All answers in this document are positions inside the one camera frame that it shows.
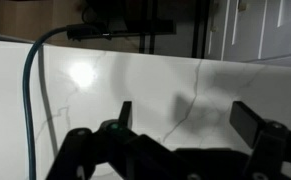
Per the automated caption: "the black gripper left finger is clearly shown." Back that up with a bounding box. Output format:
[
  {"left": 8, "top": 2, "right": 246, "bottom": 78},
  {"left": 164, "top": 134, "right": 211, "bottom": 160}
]
[{"left": 46, "top": 100, "right": 186, "bottom": 180}]

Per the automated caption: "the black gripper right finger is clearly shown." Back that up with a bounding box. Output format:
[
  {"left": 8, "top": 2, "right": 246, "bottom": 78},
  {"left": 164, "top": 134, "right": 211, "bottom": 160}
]
[{"left": 229, "top": 100, "right": 291, "bottom": 180}]

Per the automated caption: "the white panelled door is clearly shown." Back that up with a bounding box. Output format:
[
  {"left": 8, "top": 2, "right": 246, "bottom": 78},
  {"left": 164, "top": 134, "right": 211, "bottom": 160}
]
[{"left": 205, "top": 0, "right": 291, "bottom": 69}]

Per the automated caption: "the dark teal cable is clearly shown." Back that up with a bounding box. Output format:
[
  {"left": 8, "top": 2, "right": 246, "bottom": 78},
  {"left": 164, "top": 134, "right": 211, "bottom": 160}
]
[{"left": 22, "top": 25, "right": 70, "bottom": 180}]

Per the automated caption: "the black stereo camera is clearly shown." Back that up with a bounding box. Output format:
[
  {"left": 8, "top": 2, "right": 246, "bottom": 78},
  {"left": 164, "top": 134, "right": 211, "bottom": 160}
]
[{"left": 65, "top": 22, "right": 113, "bottom": 42}]

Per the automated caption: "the black camera stand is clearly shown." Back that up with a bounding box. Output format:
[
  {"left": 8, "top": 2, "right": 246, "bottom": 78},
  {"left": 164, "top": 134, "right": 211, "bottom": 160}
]
[{"left": 101, "top": 0, "right": 210, "bottom": 59}]

